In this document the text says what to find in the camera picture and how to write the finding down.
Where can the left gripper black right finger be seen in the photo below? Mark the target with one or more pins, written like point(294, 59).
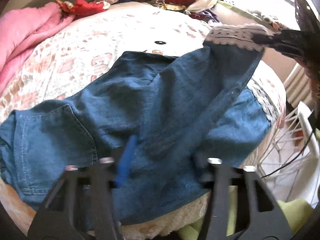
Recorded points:
point(258, 215)

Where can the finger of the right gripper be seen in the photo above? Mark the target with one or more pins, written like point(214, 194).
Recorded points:
point(291, 43)

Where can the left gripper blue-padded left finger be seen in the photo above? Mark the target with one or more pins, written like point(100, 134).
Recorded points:
point(80, 204)

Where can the blue denim lace-trimmed pants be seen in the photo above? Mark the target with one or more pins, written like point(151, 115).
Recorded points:
point(183, 111)

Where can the purple clothes pile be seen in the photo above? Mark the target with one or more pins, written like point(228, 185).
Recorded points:
point(206, 16)

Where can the peach white patterned bedspread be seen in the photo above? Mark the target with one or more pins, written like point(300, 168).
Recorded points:
point(65, 63)

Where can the pink folded blanket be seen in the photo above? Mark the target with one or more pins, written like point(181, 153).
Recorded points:
point(22, 30)

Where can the red patterned cloth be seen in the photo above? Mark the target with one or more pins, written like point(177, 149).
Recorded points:
point(83, 8)

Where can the white wire laundry basket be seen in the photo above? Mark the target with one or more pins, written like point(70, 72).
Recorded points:
point(290, 167)

